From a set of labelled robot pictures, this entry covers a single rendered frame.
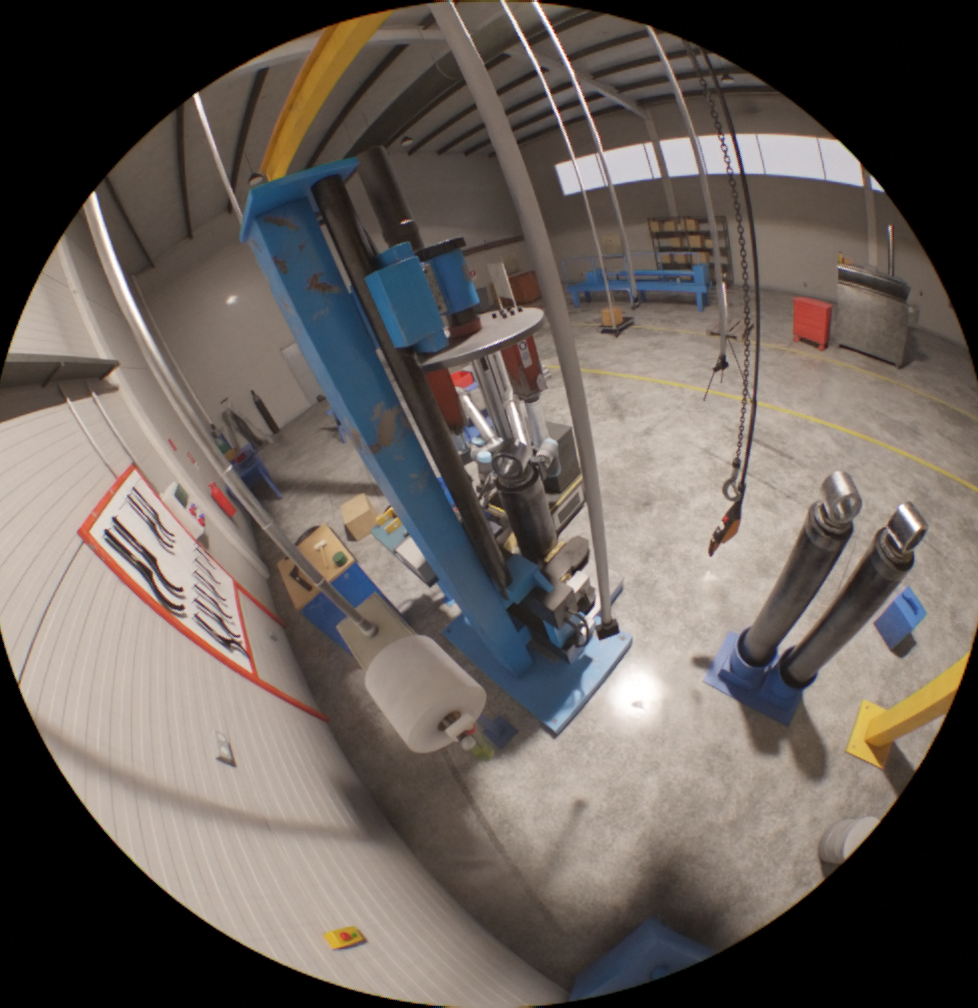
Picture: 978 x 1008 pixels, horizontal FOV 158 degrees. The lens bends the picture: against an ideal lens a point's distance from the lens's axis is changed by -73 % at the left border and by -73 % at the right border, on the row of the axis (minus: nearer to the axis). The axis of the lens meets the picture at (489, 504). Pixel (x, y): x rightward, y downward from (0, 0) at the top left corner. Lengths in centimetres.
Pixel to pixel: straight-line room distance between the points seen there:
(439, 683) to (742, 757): 209
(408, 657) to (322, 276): 105
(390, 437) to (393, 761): 235
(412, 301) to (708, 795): 273
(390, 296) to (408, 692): 96
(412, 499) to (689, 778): 223
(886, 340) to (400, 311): 847
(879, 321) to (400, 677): 872
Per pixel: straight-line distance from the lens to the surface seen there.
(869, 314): 854
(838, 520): 148
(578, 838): 247
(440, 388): 127
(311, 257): 106
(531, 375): 147
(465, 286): 126
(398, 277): 92
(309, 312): 103
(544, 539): 180
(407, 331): 91
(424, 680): 94
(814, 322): 804
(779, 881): 280
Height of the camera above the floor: 245
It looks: 39 degrees down
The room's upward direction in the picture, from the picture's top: 23 degrees counter-clockwise
